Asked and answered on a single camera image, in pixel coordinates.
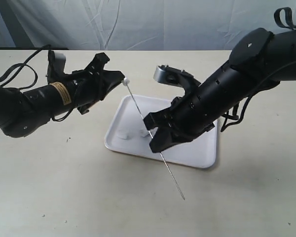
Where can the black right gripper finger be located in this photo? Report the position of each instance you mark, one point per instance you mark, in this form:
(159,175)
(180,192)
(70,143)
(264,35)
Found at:
(160,119)
(167,138)

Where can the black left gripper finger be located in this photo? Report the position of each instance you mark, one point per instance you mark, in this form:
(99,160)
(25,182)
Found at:
(105,89)
(113,77)

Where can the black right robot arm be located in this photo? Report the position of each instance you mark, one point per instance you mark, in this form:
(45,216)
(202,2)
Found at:
(259,61)

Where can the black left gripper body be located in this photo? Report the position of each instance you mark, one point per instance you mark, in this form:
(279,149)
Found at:
(83,84)

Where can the white rectangular plastic tray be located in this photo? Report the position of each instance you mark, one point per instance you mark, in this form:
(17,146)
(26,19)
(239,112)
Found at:
(200,153)

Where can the thin metal skewer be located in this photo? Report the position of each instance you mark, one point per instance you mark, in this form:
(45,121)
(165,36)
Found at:
(161,155)

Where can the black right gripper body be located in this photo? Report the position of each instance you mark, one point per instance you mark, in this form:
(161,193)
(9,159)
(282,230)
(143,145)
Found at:
(190,118)

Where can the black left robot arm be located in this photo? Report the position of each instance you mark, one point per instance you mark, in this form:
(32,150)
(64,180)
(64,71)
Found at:
(21,113)

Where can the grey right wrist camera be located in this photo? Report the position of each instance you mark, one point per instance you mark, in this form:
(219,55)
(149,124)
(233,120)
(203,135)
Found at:
(176,77)

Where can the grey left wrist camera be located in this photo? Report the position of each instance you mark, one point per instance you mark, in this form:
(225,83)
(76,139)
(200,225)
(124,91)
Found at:
(56,64)

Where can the white marshmallow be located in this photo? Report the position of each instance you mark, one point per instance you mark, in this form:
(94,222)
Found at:
(125,81)
(143,132)
(123,134)

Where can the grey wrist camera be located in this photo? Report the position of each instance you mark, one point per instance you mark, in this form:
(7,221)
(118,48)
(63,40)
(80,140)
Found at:
(56,64)
(176,77)

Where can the white wrinkled backdrop cloth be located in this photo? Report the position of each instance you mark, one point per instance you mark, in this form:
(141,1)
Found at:
(135,24)

